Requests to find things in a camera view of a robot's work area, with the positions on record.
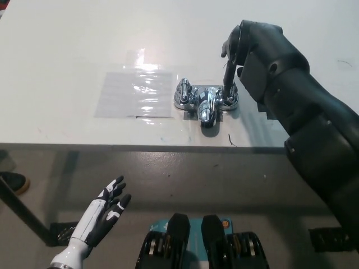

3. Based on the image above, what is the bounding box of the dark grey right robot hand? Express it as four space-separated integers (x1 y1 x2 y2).
220 19 311 105

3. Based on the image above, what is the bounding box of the black table leg with foot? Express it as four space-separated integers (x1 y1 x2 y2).
0 178 78 247

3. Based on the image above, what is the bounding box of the chrome two-handle faucet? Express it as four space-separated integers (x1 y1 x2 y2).
173 77 240 127

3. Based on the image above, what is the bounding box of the black shoe tan sole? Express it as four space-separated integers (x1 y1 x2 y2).
0 171 31 196

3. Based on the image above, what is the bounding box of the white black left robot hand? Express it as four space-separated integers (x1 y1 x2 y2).
49 175 132 267

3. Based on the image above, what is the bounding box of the grey taped plastic sheet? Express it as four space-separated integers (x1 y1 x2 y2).
94 72 173 118

